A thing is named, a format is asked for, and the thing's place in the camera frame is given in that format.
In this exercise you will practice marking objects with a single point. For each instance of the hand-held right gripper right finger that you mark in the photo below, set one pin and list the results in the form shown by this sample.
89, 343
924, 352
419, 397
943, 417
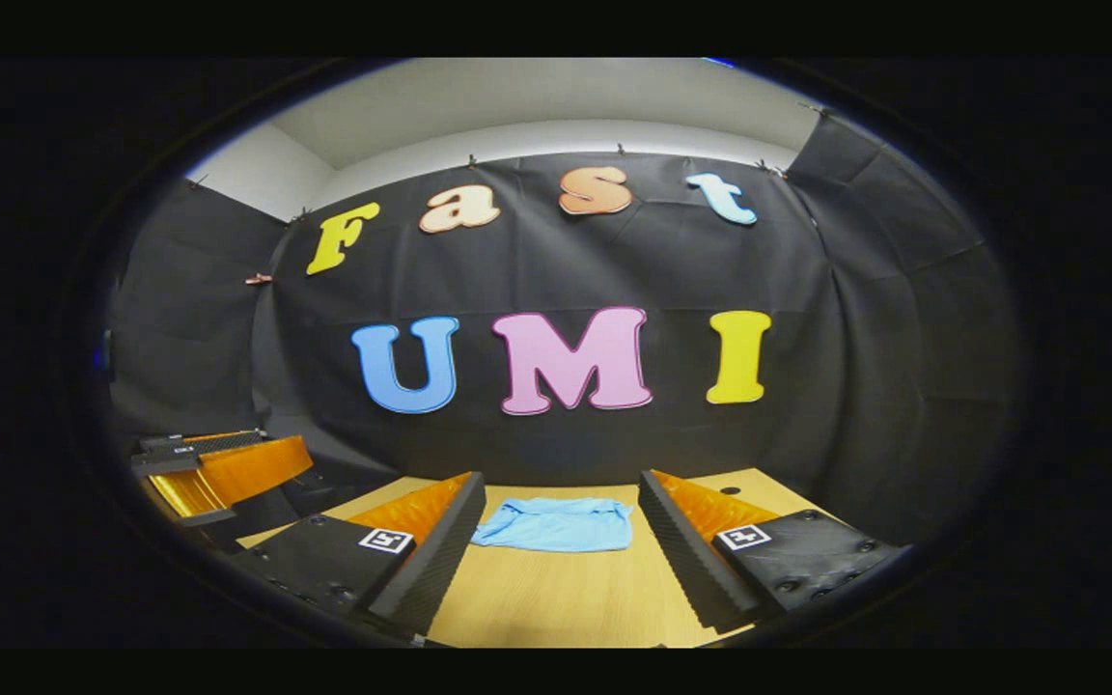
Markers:
686, 555

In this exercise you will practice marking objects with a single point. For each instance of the light blue T-shirt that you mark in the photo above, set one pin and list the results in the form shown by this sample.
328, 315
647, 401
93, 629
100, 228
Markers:
556, 526

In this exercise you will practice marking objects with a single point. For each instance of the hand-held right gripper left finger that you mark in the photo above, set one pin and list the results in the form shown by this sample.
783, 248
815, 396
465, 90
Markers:
430, 560

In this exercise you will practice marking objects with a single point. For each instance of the black backdrop cloth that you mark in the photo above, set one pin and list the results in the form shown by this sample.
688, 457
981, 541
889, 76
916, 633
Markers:
614, 261

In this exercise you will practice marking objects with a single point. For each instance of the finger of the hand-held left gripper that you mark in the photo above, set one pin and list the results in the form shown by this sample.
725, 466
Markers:
247, 473

